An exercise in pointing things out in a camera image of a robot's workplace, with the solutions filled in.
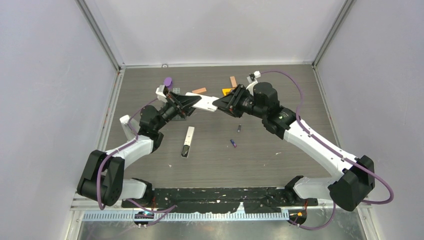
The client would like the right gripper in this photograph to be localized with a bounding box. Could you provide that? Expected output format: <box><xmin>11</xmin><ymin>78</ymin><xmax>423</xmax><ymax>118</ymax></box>
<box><xmin>212</xmin><ymin>85</ymin><xmax>266</xmax><ymax>120</ymax></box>

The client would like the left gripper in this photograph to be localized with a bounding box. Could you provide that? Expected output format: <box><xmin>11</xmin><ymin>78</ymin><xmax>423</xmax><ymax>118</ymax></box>
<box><xmin>154</xmin><ymin>92</ymin><xmax>202</xmax><ymax>131</ymax></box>

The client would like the large white remote control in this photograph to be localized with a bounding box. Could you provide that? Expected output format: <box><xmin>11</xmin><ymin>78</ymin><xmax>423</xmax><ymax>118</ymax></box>
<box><xmin>185</xmin><ymin>92</ymin><xmax>219</xmax><ymax>112</ymax></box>

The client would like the slim white remote control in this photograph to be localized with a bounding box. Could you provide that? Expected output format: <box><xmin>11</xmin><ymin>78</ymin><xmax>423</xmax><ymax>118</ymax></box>
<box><xmin>181</xmin><ymin>126</ymin><xmax>195</xmax><ymax>158</ymax></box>

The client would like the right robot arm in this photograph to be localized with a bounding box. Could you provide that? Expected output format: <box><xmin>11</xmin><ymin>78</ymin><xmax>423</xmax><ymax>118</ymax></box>
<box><xmin>212</xmin><ymin>82</ymin><xmax>375</xmax><ymax>212</ymax></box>

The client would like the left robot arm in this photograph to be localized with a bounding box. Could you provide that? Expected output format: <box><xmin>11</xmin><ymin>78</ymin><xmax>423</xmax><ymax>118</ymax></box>
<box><xmin>76</xmin><ymin>92</ymin><xmax>202</xmax><ymax>210</ymax></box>

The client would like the orange toy board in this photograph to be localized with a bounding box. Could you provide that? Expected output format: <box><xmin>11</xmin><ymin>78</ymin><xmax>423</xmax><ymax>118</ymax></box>
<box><xmin>222</xmin><ymin>88</ymin><xmax>234</xmax><ymax>96</ymax></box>

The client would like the wooden block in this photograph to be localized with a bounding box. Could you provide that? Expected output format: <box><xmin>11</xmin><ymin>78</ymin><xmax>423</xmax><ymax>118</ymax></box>
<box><xmin>191</xmin><ymin>87</ymin><xmax>207</xmax><ymax>95</ymax></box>

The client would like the grey lego baseplate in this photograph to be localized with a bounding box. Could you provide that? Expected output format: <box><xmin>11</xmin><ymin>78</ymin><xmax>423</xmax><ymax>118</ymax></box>
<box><xmin>172</xmin><ymin>87</ymin><xmax>187</xmax><ymax>121</ymax></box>

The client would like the thin wooden stick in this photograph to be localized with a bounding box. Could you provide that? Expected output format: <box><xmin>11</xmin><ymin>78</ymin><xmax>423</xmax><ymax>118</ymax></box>
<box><xmin>229</xmin><ymin>76</ymin><xmax>238</xmax><ymax>88</ymax></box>

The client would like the purple cap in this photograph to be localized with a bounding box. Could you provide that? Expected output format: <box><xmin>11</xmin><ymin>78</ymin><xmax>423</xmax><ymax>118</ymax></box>
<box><xmin>163</xmin><ymin>77</ymin><xmax>173</xmax><ymax>89</ymax></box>

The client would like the purple battery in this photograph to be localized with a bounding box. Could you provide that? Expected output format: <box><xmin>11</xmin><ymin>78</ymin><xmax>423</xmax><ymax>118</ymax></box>
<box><xmin>230</xmin><ymin>139</ymin><xmax>237</xmax><ymax>148</ymax></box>

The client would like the white metronome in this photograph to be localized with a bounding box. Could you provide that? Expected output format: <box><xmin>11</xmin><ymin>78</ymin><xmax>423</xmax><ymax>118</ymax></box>
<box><xmin>119</xmin><ymin>115</ymin><xmax>140</xmax><ymax>141</ymax></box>

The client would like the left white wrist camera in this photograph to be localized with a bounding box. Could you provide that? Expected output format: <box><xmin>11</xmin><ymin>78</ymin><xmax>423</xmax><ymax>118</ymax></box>
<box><xmin>155</xmin><ymin>84</ymin><xmax>169</xmax><ymax>103</ymax></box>

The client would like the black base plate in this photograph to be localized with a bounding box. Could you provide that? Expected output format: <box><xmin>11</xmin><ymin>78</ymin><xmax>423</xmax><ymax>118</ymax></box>
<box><xmin>120</xmin><ymin>186</ymin><xmax>318</xmax><ymax>214</ymax></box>

